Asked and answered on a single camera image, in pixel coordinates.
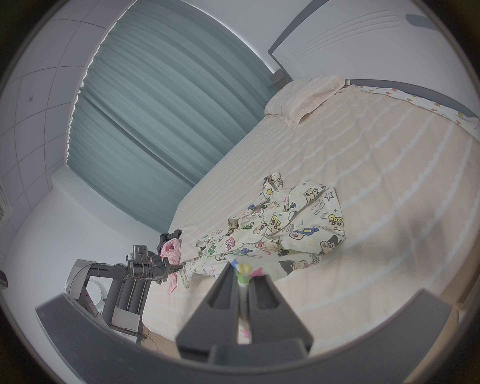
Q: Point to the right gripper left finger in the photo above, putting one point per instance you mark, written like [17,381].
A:
[221,322]

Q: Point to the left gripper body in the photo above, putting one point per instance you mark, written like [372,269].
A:
[160,272]

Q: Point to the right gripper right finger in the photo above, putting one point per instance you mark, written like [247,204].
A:
[270,322]

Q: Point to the white printed pyjama top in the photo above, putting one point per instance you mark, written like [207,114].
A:
[292,228]

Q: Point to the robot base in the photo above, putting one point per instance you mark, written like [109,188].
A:
[125,318]

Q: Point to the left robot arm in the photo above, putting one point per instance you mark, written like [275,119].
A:
[108,270]

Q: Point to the bed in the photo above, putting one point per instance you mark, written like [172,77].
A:
[375,187]

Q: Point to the pink garment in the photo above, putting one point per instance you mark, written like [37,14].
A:
[171,252]

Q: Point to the blue-green curtain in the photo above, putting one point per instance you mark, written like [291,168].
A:
[150,93]

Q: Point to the pale pink pillow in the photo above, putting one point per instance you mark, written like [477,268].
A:
[300,99]

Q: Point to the grey bedside table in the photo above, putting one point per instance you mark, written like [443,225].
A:
[279,79]

